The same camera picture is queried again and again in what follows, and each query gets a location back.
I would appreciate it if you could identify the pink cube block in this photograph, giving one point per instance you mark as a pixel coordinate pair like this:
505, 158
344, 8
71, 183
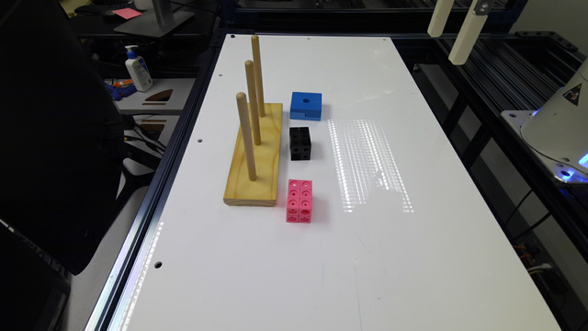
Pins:
299, 201

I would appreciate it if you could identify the grey monitor stand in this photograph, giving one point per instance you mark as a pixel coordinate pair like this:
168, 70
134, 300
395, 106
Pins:
158, 19

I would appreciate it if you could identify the white lotion pump bottle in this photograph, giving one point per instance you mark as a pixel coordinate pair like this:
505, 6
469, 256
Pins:
138, 70

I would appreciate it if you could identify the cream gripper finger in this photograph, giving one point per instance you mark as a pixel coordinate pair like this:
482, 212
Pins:
470, 31
439, 18

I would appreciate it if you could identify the black cube block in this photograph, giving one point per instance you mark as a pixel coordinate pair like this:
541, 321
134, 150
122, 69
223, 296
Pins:
299, 143

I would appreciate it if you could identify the black office chair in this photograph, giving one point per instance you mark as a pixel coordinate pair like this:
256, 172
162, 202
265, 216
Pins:
61, 135

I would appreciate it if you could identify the wooden peg base board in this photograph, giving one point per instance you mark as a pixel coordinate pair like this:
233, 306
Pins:
240, 190

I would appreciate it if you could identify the blue glue gun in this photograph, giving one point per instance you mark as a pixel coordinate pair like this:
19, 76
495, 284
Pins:
121, 89

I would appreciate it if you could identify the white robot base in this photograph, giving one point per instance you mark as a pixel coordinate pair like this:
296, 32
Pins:
557, 132

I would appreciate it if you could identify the middle wooden peg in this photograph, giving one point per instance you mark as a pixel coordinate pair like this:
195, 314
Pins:
253, 105

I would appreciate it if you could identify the near wooden peg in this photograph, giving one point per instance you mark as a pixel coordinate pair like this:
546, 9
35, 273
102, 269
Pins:
248, 144

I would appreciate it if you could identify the far wooden peg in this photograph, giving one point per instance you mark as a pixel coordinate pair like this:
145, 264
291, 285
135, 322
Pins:
258, 75

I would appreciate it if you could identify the wooden peg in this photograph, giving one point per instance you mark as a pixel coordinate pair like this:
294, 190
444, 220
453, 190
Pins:
258, 75
253, 105
248, 144

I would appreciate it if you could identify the blue block with hole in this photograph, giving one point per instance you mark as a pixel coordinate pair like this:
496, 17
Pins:
306, 106

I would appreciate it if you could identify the pink sticky note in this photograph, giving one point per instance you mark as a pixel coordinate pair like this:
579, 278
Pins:
127, 13

